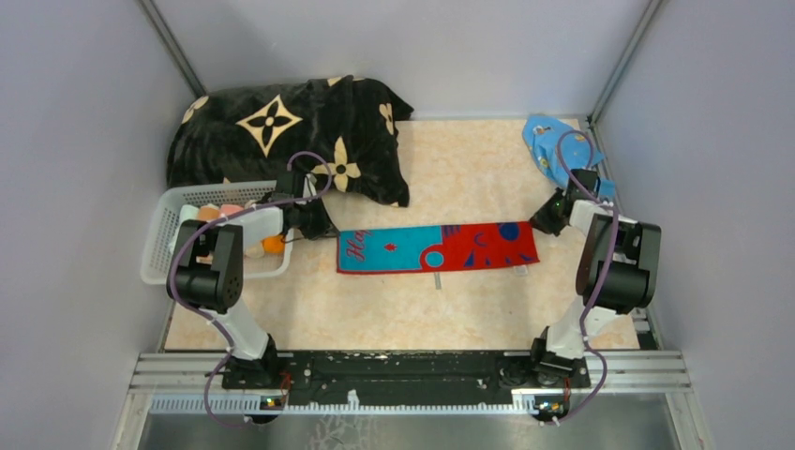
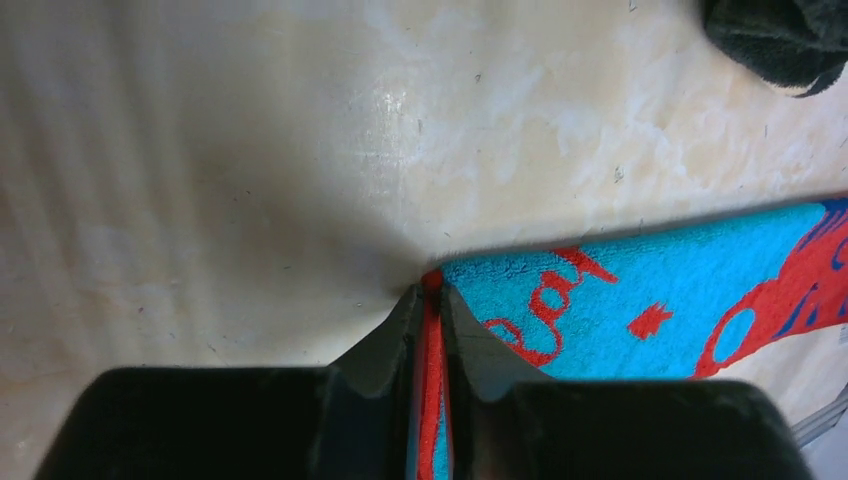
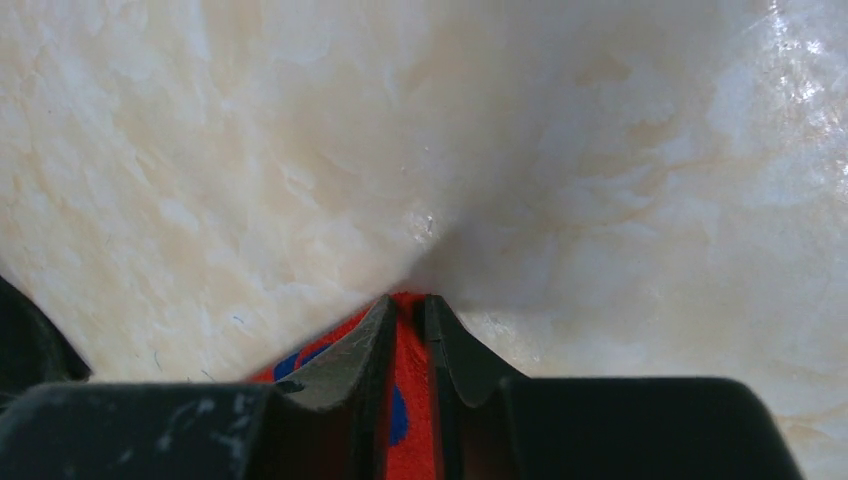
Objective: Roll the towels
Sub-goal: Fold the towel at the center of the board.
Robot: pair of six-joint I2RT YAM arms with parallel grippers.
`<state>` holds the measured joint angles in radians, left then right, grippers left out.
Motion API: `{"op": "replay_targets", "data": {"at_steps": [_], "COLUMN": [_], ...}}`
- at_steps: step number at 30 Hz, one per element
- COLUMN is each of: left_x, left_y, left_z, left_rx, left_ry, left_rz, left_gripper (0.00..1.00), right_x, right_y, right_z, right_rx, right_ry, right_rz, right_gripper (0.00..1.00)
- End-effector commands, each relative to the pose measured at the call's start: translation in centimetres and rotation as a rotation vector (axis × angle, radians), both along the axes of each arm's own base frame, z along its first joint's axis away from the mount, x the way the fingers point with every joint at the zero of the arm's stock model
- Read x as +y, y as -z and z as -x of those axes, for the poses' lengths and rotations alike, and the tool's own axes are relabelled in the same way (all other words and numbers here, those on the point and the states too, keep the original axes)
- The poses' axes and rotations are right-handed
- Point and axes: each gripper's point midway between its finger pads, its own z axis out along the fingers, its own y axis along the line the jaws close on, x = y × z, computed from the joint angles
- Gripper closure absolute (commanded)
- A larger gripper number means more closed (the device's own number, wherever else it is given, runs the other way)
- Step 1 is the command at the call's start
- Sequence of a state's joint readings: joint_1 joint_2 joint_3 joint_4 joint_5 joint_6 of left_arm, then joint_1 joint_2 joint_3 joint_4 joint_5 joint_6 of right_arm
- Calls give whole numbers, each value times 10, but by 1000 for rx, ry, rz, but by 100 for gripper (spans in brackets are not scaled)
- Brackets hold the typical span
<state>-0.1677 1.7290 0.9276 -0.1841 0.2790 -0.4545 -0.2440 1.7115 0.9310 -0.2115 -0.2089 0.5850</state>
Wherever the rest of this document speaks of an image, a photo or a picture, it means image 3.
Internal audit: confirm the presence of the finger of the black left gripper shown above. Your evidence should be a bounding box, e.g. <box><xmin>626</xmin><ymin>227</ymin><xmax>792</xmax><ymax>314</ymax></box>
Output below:
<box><xmin>1</xmin><ymin>279</ymin><xmax>91</xmax><ymax>398</ymax></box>

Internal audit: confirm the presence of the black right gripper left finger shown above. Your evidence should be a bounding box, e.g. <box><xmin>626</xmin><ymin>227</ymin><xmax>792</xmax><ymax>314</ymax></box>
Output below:
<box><xmin>1</xmin><ymin>296</ymin><xmax>397</xmax><ymax>479</ymax></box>

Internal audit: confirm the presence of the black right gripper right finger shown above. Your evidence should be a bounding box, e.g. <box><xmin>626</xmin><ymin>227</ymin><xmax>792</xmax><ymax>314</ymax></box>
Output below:
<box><xmin>422</xmin><ymin>295</ymin><xmax>801</xmax><ymax>479</ymax></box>

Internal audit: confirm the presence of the red blue cloth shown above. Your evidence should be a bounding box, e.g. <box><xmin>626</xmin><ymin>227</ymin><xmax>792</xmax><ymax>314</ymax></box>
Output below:
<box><xmin>248</xmin><ymin>292</ymin><xmax>435</xmax><ymax>480</ymax></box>

